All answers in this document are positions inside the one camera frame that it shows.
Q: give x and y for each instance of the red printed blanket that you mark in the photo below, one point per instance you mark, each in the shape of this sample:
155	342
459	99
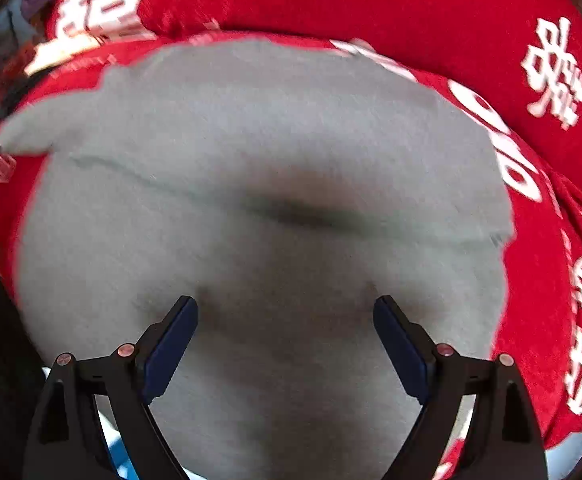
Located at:
371	0

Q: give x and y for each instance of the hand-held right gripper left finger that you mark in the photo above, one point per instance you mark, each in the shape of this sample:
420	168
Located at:
170	352

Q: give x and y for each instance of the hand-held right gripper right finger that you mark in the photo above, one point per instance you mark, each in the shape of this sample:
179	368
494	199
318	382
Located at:
402	350

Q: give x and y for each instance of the grey knit garment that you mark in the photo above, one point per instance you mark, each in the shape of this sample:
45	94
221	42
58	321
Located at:
271	185

